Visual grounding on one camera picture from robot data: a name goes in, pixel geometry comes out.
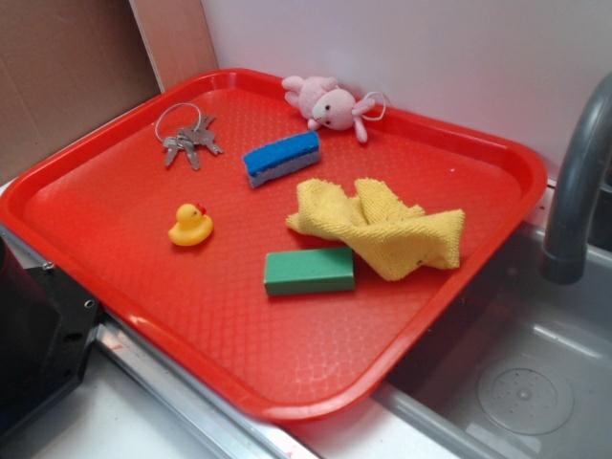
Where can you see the brown cardboard panel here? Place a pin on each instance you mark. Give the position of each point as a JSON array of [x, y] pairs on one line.
[[68, 67]]

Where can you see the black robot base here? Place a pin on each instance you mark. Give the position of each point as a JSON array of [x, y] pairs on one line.
[[48, 324]]

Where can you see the yellow cloth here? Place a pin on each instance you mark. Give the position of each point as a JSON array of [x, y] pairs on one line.
[[393, 239]]

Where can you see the red plastic tray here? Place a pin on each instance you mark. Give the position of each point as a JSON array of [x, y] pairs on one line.
[[101, 209]]

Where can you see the grey sink basin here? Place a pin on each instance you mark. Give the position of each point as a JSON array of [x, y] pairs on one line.
[[516, 366]]

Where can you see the green rectangular block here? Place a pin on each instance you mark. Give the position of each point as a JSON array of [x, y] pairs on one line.
[[309, 271]]

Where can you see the grey faucet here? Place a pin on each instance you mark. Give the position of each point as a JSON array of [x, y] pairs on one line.
[[580, 214]]

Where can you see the silver keys on ring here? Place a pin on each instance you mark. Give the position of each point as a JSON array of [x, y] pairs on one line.
[[188, 139]]

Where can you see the blue and grey sponge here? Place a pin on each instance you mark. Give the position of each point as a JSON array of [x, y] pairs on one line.
[[278, 159]]

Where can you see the yellow rubber duck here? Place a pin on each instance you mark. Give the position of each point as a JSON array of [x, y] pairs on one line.
[[192, 227]]

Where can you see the pink plush bunny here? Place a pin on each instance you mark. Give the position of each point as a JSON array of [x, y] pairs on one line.
[[323, 103]]

